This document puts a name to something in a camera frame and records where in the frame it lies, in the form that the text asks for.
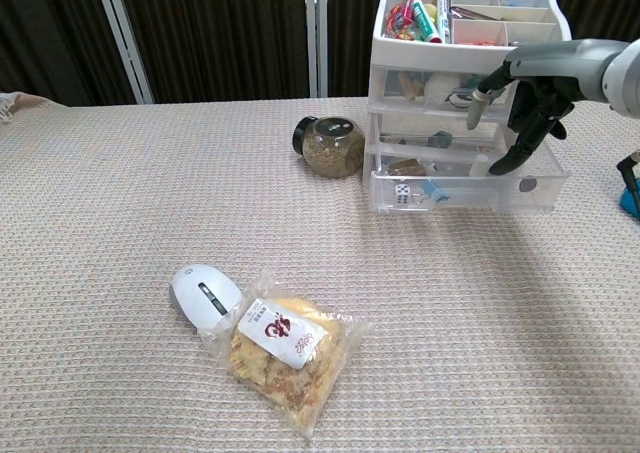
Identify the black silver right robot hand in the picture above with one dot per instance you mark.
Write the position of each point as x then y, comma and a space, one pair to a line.
550, 68

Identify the clear drawer with white die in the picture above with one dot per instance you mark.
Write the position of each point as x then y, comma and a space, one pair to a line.
475, 196

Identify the clear drawer with white bottle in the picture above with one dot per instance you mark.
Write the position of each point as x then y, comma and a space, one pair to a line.
391, 85

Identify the green labelled marker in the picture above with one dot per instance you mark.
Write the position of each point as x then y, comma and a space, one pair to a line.
427, 20

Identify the red candy wrapper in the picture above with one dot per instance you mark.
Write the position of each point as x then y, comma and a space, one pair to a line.
398, 20

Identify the small blue plastic part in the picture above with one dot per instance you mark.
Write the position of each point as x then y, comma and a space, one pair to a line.
431, 189

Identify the brown block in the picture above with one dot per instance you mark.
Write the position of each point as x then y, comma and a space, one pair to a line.
407, 166

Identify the white die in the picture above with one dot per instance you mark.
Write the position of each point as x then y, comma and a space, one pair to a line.
403, 194

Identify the glass jar with black lid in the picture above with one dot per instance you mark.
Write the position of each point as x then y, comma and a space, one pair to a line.
332, 153

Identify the beige woven tablecloth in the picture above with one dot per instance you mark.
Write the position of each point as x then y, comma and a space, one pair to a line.
350, 273

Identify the clear bag of yellow snacks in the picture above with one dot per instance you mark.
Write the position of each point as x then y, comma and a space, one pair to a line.
285, 373

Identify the white computer mouse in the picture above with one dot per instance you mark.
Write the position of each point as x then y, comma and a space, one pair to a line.
200, 293

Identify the white plastic drawer organizer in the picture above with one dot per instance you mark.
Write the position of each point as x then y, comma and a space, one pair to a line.
425, 53

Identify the white divider frame post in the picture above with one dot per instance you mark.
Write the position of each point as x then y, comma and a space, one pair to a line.
317, 33
125, 43

